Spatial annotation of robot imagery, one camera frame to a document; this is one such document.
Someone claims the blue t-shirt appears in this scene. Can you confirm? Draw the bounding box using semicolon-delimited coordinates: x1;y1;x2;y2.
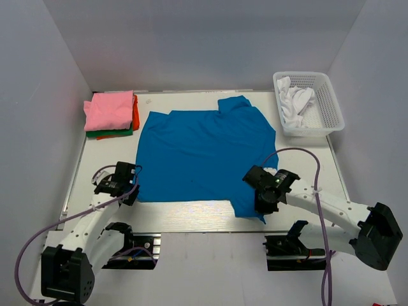
136;96;278;221

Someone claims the white t-shirt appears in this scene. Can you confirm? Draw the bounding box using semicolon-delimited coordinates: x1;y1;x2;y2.
277;76;316;128

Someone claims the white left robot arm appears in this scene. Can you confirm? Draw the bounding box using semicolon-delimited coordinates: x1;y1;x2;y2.
40;162;140;305

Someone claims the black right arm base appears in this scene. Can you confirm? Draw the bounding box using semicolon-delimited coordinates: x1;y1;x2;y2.
263;235;326;272

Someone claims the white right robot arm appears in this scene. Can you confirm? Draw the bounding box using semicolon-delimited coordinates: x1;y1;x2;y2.
243;166;403;271

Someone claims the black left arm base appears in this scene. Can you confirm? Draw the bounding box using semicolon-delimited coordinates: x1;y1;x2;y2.
103;233;161;271

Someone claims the green folded t-shirt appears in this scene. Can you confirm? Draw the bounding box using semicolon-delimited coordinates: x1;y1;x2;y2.
85;128;133;138

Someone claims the orange folded t-shirt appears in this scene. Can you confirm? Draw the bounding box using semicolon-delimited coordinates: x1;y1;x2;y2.
97;95;140;140

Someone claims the pink folded t-shirt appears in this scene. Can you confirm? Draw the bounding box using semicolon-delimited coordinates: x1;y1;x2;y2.
84;91;134;132

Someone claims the white plastic laundry basket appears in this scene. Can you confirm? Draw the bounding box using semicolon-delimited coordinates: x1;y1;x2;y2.
273;71;344;138

